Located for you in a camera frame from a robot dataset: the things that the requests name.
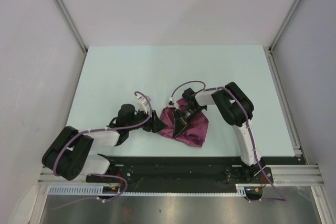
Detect aluminium rail frame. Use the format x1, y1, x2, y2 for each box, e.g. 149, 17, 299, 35
36, 163, 323, 187

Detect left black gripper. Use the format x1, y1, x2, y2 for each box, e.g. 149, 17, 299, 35
127, 106, 167, 133

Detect light blue cable duct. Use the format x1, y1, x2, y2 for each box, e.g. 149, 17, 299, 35
48, 184, 262, 197

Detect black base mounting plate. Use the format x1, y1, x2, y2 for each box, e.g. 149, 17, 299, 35
54, 155, 276, 193

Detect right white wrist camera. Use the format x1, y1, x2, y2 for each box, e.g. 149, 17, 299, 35
168, 97, 180, 110

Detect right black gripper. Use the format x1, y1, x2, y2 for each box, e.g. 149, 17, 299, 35
173, 105, 205, 138

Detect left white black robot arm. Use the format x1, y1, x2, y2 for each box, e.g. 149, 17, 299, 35
41, 104, 167, 182

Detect purple cloth napkin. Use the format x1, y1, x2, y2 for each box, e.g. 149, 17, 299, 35
159, 98, 209, 147

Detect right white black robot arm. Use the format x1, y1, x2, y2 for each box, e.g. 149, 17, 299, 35
169, 82, 265, 183

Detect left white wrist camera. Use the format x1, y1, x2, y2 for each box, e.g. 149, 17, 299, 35
135, 94, 151, 113

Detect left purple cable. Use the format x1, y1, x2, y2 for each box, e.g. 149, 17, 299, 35
49, 90, 153, 210

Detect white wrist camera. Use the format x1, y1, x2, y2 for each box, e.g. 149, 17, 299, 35
135, 94, 151, 113
168, 97, 180, 110

